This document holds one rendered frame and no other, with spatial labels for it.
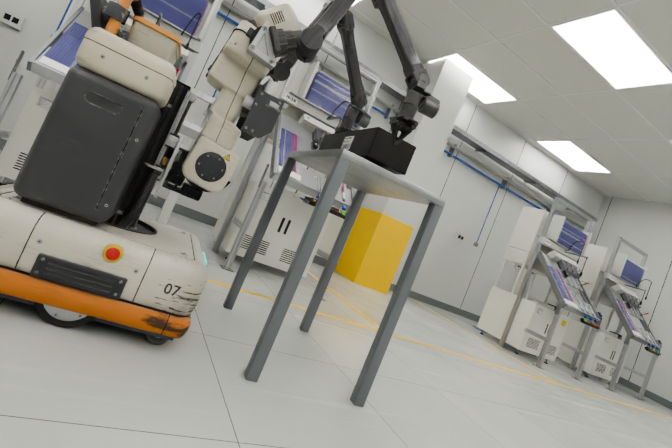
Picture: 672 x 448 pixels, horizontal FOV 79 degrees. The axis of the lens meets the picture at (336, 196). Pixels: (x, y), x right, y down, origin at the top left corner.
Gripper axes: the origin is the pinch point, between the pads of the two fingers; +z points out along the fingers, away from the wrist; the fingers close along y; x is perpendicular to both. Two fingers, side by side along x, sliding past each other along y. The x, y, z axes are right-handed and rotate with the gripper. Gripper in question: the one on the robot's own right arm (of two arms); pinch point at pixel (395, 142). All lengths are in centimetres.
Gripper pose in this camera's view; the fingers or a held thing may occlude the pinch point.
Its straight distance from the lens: 149.7
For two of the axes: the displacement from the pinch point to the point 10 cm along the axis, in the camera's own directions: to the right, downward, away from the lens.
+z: -3.9, 9.2, -0.7
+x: -8.5, -3.9, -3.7
